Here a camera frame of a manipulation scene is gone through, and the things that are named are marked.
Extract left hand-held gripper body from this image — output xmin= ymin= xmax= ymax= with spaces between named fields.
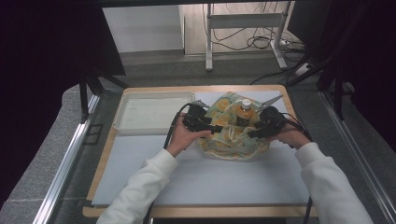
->
xmin=182 ymin=99 xmax=213 ymax=132

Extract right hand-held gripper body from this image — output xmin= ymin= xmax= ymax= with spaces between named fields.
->
xmin=254 ymin=93 xmax=287 ymax=135

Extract orange drink bottle white cap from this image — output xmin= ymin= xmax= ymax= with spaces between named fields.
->
xmin=235 ymin=98 xmax=255 ymax=128

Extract green orange-print shopping bag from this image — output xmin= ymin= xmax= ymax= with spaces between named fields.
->
xmin=195 ymin=91 xmax=272 ymax=162

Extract person's left hand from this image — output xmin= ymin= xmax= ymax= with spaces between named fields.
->
xmin=165 ymin=116 xmax=213 ymax=159

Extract person's right hand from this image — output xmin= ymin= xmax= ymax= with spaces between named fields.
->
xmin=268 ymin=122 xmax=312 ymax=150

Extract white plastic tray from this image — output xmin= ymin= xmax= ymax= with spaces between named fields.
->
xmin=112 ymin=90 xmax=196 ymax=136

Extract wooden framed work board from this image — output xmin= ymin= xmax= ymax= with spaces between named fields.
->
xmin=92 ymin=90 xmax=311 ymax=207

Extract white power strip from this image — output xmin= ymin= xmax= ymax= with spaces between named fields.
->
xmin=293 ymin=63 xmax=312 ymax=77

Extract black metal stand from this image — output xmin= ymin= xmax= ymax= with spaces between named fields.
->
xmin=78 ymin=68 xmax=129 ymax=123
xmin=286 ymin=52 xmax=347 ymax=121

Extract black curtain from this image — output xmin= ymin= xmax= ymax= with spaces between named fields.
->
xmin=287 ymin=0 xmax=396 ymax=152
xmin=0 ymin=0 xmax=126 ymax=208

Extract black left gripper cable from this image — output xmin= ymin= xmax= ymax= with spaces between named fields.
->
xmin=146 ymin=103 xmax=191 ymax=224

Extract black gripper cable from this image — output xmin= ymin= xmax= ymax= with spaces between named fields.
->
xmin=278 ymin=111 xmax=315 ymax=224
xmin=146 ymin=103 xmax=191 ymax=224

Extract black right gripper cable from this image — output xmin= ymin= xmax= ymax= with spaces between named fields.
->
xmin=278 ymin=111 xmax=315 ymax=224

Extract tangle of black floor cables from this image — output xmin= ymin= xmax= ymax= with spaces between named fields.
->
xmin=202 ymin=2 xmax=309 ymax=54

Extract aluminium rail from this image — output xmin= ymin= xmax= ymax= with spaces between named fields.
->
xmin=32 ymin=93 xmax=101 ymax=224
xmin=319 ymin=91 xmax=396 ymax=224

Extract white metal desk frame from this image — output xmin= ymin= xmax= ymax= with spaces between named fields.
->
xmin=204 ymin=1 xmax=294 ymax=72

